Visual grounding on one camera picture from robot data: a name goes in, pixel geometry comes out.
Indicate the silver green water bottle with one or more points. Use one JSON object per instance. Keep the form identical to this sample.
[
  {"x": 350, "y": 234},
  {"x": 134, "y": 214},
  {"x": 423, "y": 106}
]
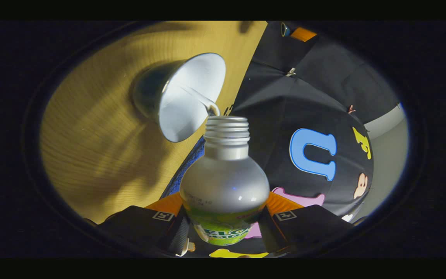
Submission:
[{"x": 225, "y": 182}]

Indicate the copper cloth clip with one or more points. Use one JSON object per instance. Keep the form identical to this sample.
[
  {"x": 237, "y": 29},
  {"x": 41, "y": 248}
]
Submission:
[{"x": 350, "y": 109}]

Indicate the silver cloth clip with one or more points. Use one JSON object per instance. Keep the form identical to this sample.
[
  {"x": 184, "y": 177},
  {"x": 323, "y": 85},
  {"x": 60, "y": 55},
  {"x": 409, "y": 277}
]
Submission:
[{"x": 291, "y": 72}]

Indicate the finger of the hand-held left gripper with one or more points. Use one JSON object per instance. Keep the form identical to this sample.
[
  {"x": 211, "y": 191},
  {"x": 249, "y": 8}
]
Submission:
[{"x": 303, "y": 34}]

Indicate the black backdrop cloth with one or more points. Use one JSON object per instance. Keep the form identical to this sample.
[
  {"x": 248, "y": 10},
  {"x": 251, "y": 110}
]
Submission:
[{"x": 285, "y": 104}]

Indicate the blue folded towel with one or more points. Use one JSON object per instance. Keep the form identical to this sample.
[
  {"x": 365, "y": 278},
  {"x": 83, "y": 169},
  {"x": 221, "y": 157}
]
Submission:
[{"x": 186, "y": 166}]

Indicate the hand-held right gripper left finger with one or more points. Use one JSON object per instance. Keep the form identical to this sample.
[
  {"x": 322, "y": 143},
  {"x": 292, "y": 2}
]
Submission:
[{"x": 176, "y": 232}]

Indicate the teal teacup lid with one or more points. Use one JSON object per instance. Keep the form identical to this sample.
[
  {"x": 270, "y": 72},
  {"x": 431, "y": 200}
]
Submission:
[{"x": 285, "y": 29}]

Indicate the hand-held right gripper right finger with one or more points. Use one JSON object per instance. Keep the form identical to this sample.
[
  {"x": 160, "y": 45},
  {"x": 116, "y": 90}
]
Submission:
[{"x": 269, "y": 232}]

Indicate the teal teacup with white inside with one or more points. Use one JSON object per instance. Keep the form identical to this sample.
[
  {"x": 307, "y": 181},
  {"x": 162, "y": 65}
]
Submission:
[{"x": 184, "y": 100}]

